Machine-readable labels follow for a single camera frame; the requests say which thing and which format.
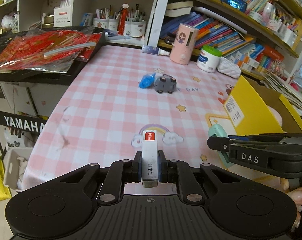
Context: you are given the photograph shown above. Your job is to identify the mint green clip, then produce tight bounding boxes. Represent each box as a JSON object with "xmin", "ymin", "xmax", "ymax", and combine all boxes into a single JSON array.
[{"xmin": 207, "ymin": 124, "xmax": 233, "ymax": 168}]

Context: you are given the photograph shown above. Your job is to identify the grey staples box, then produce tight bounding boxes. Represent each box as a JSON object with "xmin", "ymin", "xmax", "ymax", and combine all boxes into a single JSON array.
[{"xmin": 141, "ymin": 130, "xmax": 158, "ymax": 188}]

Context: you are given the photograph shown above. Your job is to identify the person right hand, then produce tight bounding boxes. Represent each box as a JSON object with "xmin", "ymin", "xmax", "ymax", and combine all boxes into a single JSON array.
[{"xmin": 280, "ymin": 178, "xmax": 302, "ymax": 228}]

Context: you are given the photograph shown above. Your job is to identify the yellow cardboard box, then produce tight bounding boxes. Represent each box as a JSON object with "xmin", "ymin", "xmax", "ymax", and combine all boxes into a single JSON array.
[{"xmin": 223, "ymin": 76, "xmax": 302, "ymax": 135}]

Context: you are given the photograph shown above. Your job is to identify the pink checkered tablecloth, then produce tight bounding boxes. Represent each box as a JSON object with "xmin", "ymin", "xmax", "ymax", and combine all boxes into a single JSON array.
[{"xmin": 22, "ymin": 46, "xmax": 236, "ymax": 189}]

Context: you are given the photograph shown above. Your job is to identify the stack of paper books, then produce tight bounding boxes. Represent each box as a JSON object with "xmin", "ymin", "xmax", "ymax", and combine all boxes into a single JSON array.
[{"xmin": 263, "ymin": 72, "xmax": 302, "ymax": 110}]

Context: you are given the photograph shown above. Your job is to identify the white quilted pouch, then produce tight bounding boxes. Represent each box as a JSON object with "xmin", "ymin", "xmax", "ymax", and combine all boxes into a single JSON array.
[{"xmin": 217, "ymin": 57, "xmax": 241, "ymax": 79}]

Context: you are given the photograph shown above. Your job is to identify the orange white medicine boxes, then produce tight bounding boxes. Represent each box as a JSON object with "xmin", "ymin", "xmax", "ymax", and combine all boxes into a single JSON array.
[{"xmin": 228, "ymin": 51, "xmax": 259, "ymax": 72}]

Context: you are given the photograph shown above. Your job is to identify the white jar green lid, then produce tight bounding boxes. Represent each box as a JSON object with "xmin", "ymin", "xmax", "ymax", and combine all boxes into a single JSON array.
[{"xmin": 196, "ymin": 45, "xmax": 222, "ymax": 73}]

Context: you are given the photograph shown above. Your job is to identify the grey toy car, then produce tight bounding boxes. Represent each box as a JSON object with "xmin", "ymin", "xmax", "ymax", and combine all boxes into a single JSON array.
[{"xmin": 154, "ymin": 74, "xmax": 177, "ymax": 94}]

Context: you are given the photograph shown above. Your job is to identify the blue wrapped toy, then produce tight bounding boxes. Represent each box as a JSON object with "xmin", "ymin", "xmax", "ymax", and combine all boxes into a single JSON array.
[{"xmin": 139, "ymin": 73, "xmax": 156, "ymax": 89}]

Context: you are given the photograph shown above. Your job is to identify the pink cartoon humidifier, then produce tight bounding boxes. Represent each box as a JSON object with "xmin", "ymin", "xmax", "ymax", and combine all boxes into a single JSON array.
[{"xmin": 169, "ymin": 23, "xmax": 199, "ymax": 65}]

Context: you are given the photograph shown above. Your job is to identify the row of colourful books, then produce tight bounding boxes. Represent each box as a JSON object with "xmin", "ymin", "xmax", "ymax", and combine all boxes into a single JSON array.
[{"xmin": 158, "ymin": 11, "xmax": 283, "ymax": 68}]

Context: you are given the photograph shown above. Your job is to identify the white storage bin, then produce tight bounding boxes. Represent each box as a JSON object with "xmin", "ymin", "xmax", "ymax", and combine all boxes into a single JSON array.
[{"xmin": 4, "ymin": 147, "xmax": 33, "ymax": 192}]

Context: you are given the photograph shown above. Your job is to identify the black Yamaha keyboard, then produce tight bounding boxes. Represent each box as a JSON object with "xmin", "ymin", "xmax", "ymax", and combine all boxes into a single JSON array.
[{"xmin": 0, "ymin": 26, "xmax": 107, "ymax": 134}]

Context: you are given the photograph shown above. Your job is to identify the wooden bookshelf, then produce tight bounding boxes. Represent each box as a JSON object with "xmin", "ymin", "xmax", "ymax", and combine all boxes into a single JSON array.
[{"xmin": 157, "ymin": 0, "xmax": 302, "ymax": 79}]

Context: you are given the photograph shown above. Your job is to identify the shiny blue box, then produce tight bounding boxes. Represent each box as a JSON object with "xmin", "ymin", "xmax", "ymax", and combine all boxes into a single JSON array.
[{"xmin": 220, "ymin": 0, "xmax": 247, "ymax": 12}]

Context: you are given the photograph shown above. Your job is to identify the white pen holder cups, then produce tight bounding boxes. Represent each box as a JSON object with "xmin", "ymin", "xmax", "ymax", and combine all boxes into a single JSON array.
[{"xmin": 92, "ymin": 17, "xmax": 147, "ymax": 39}]

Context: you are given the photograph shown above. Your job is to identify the red dressed doll figurine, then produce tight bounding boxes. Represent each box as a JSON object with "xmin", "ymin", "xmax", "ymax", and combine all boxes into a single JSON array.
[{"xmin": 117, "ymin": 3, "xmax": 129, "ymax": 35}]

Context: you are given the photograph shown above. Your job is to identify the red foil decoration packs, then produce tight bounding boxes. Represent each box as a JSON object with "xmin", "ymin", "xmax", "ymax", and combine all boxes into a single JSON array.
[{"xmin": 0, "ymin": 27, "xmax": 104, "ymax": 73}]

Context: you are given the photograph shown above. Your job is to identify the white drinking straws box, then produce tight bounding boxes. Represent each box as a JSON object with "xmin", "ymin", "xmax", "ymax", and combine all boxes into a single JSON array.
[{"xmin": 53, "ymin": 0, "xmax": 72, "ymax": 28}]

